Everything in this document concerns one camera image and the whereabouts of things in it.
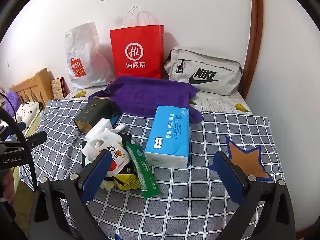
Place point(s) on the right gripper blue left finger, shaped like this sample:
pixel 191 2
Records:
pixel 93 175

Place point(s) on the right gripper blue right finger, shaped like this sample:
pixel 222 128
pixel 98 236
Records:
pixel 231 181

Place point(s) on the yellow pouch with black straps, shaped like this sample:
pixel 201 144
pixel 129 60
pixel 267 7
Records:
pixel 127 179

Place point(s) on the white orange snack sachet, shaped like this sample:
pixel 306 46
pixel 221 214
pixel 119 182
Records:
pixel 120 158

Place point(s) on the green wet wipe packet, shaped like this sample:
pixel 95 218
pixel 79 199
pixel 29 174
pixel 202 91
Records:
pixel 145 176

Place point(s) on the person's left hand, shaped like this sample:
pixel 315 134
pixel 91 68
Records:
pixel 7 182

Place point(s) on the grey checked tablecloth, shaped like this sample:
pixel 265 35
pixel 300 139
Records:
pixel 193 203

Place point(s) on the white spotted pillow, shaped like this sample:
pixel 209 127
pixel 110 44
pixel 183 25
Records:
pixel 27 112

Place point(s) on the purple plush toy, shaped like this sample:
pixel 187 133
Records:
pixel 14 102

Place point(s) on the wooden headboard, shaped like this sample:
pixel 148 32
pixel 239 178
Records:
pixel 35 89

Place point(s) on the blue tissue pack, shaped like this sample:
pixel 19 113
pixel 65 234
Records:
pixel 168 141

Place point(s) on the dark green tea tin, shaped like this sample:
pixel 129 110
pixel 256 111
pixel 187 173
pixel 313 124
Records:
pixel 97 108

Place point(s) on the brown patterned box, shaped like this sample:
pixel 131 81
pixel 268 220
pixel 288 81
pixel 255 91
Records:
pixel 58 88

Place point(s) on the purple towel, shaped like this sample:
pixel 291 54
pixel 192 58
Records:
pixel 141 96

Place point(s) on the grey Nike pouch bag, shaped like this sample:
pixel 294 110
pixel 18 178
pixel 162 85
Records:
pixel 204 69

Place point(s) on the white Miniso plastic bag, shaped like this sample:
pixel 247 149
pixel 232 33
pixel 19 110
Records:
pixel 87 67

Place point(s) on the red Haidilao paper bag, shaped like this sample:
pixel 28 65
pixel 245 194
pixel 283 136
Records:
pixel 138 50

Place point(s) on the wooden door frame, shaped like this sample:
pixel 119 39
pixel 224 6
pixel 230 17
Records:
pixel 253 49

